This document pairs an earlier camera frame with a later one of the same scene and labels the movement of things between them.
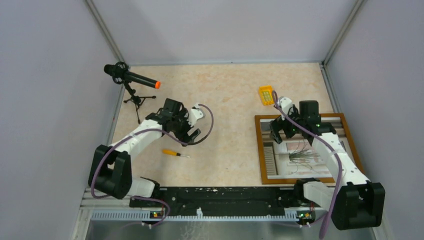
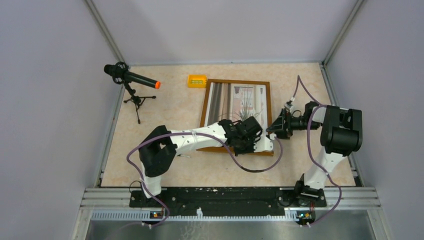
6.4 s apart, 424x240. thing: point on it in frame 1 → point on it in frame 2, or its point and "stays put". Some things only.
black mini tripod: (137, 100) stays put
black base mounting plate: (222, 200) stays put
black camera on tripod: (120, 73) stays put
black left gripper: (183, 114) → (253, 138)
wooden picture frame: (295, 158) → (235, 100)
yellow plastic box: (266, 95) → (197, 81)
